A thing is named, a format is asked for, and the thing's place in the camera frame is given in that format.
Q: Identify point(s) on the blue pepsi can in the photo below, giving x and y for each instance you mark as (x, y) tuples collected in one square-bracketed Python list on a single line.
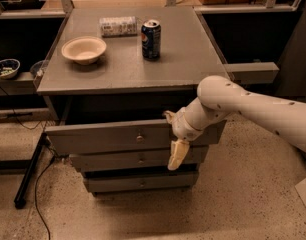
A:
[(151, 39)]

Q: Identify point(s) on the grey top drawer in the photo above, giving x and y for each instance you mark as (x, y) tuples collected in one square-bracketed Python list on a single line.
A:
[(111, 137)]

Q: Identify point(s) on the grey side shelf beam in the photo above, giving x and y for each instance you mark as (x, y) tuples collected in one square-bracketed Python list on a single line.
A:
[(253, 73)]

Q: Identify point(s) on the grey drawer cabinet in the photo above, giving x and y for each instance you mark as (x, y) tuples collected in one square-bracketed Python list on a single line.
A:
[(123, 86)]

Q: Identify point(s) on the grey bottom drawer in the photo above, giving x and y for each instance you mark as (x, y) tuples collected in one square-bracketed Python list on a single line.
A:
[(141, 182)]

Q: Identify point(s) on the grey drawer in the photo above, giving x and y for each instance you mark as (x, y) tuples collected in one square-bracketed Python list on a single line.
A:
[(120, 160), (111, 137), (141, 182)]

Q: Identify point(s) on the grey middle drawer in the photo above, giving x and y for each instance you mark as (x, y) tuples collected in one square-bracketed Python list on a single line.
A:
[(120, 160)]

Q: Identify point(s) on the silver can lying down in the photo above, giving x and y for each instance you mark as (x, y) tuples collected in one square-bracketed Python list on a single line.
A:
[(118, 26)]

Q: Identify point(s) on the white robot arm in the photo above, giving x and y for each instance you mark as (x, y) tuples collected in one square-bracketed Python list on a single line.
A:
[(218, 97)]

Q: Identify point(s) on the small grey bowl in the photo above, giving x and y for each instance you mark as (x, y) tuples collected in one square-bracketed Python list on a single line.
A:
[(39, 68)]

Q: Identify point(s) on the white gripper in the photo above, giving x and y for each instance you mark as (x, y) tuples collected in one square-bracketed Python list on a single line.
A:
[(183, 128)]

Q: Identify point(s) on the grey left shelf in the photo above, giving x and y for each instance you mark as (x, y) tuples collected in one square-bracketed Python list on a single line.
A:
[(22, 84)]

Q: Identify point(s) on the white paper bowl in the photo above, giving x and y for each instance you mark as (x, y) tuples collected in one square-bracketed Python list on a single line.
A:
[(84, 50)]

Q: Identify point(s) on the black bar on floor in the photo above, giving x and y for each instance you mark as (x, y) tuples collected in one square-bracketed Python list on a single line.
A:
[(19, 200)]

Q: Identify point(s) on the blue patterned bowl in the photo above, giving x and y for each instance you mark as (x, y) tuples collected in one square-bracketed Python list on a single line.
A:
[(9, 68)]

